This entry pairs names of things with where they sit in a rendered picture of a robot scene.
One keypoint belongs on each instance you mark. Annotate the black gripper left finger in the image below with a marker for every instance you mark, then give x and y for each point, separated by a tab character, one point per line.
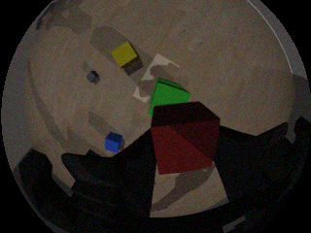
132	171

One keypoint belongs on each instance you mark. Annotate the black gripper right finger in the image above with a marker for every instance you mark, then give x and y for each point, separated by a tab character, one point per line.
239	155

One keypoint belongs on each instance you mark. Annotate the yellow cube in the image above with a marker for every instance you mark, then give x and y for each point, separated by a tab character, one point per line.
125	55

